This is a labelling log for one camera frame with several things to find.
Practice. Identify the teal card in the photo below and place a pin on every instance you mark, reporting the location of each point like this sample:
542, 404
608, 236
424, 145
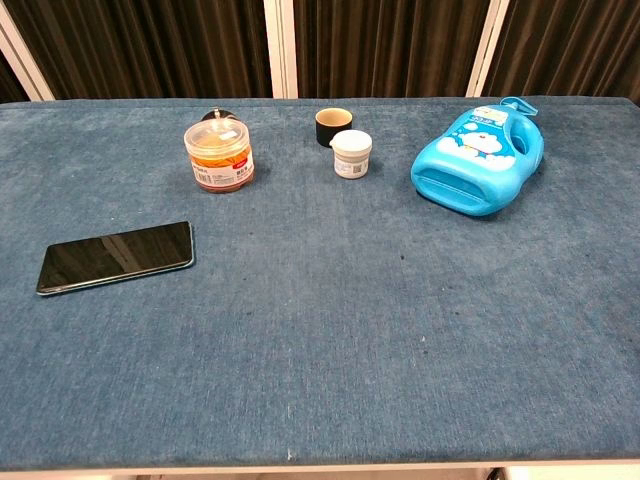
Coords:
115, 255

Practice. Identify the blue table cloth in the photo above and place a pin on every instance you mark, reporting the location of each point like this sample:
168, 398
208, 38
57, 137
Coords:
320, 325

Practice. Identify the small white lidded jar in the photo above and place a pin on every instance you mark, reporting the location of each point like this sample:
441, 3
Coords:
352, 157

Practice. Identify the black cup with beige inside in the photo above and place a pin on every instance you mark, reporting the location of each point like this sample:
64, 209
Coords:
325, 133

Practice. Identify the clear jar of rubber bands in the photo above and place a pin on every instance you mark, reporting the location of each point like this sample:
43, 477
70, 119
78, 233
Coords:
220, 160

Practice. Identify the blue cartoon detergent pump bottle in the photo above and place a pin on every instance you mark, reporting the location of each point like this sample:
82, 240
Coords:
465, 170

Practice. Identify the dark pleated curtain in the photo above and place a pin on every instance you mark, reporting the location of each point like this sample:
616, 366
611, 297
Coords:
7, 87
150, 45
380, 45
575, 45

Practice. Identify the white frame post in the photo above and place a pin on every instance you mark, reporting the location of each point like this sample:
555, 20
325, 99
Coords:
25, 65
487, 50
282, 50

